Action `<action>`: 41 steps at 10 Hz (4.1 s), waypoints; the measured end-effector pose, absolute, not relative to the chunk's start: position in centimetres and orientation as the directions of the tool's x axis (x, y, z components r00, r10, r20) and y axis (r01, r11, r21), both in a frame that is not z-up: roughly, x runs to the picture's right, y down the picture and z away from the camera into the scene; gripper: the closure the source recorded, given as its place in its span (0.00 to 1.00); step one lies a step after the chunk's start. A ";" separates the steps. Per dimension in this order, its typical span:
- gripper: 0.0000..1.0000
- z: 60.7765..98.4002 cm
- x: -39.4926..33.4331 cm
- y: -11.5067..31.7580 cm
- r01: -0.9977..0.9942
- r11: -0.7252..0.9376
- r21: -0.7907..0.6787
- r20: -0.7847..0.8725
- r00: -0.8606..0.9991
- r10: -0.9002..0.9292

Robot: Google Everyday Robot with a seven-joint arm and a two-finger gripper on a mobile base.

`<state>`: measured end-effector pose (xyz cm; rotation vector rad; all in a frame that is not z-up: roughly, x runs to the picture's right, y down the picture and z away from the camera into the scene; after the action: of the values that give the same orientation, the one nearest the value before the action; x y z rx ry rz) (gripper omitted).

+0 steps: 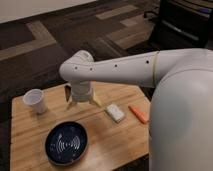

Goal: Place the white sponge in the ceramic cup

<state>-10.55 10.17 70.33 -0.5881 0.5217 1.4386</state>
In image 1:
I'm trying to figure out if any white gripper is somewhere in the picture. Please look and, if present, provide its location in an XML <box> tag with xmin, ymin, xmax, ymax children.
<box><xmin>67</xmin><ymin>82</ymin><xmax>101</xmax><ymax>109</ymax></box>

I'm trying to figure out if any white sponge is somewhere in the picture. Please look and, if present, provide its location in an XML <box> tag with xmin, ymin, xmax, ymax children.
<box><xmin>106</xmin><ymin>104</ymin><xmax>125</xmax><ymax>123</ymax></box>

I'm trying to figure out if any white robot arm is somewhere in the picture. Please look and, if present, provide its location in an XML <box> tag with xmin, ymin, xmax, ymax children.
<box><xmin>59</xmin><ymin>48</ymin><xmax>213</xmax><ymax>171</ymax></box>

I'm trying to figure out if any dark blue patterned bowl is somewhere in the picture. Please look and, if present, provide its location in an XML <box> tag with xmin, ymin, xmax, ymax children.
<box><xmin>45</xmin><ymin>121</ymin><xmax>88</xmax><ymax>166</ymax></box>

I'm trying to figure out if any orange carrot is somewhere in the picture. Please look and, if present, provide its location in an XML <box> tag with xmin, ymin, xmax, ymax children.
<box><xmin>129</xmin><ymin>106</ymin><xmax>149</xmax><ymax>124</ymax></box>

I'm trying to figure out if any black office chair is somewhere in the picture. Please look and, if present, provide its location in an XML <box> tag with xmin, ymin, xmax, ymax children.
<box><xmin>148</xmin><ymin>0</ymin><xmax>213</xmax><ymax>50</ymax></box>

